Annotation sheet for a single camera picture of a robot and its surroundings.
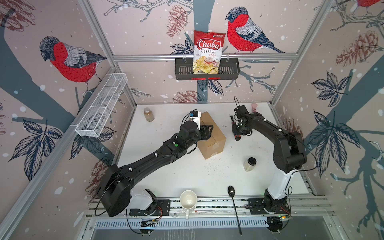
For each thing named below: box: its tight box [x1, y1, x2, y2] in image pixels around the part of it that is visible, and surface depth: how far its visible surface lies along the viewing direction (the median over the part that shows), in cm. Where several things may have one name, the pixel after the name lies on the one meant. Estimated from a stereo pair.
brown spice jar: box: [143, 107, 155, 122], surface depth 106 cm
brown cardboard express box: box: [197, 111, 227, 160], surface depth 85 cm
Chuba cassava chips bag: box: [193, 30, 226, 75], surface depth 86 cm
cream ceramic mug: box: [180, 190, 198, 220], surface depth 71 cm
